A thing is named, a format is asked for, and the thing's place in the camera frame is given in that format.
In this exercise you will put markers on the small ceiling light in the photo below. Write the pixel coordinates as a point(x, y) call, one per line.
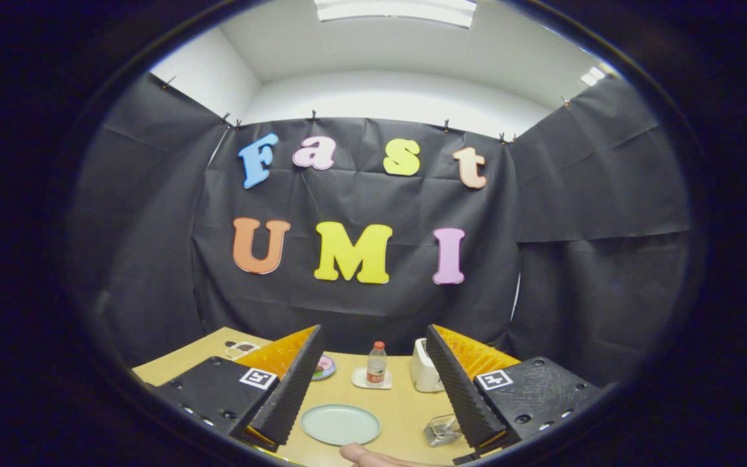
point(592, 75)

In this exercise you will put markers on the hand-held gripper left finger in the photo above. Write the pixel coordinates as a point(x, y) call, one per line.
point(292, 395)

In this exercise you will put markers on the white divided sauce dish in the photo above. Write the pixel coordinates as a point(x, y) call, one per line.
point(240, 350)

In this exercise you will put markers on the white toaster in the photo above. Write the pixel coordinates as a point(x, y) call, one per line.
point(422, 373)

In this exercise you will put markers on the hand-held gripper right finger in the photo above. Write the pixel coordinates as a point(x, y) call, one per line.
point(461, 395)

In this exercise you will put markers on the white square coaster tray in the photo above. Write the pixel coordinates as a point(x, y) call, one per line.
point(358, 380)

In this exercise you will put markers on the black backdrop cloth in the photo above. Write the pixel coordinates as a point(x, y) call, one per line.
point(380, 194)

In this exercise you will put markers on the blue plate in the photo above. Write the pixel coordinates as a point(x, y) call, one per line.
point(329, 373)

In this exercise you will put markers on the row of cloth clips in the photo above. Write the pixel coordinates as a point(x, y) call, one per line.
point(314, 117)

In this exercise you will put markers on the clear water bottle red cap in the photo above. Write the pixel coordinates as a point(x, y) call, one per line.
point(376, 370)

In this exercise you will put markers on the pale green round plate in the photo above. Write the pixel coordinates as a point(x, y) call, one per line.
point(340, 425)

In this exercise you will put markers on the long ceiling light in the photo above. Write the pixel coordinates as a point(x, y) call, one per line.
point(396, 10)

